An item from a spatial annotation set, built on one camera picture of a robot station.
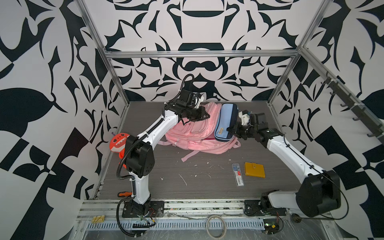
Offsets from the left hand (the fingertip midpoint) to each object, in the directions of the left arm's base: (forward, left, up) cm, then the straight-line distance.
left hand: (212, 113), depth 81 cm
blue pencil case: (+1, -10, -5) cm, 11 cm away
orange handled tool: (-33, +46, -23) cm, 61 cm away
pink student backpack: (-8, +7, -10) cm, 14 cm away
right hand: (-6, -9, -5) cm, 12 cm away
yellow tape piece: (-43, +55, -23) cm, 74 cm away
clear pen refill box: (-25, -14, -24) cm, 38 cm away
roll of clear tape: (-50, -2, -23) cm, 55 cm away
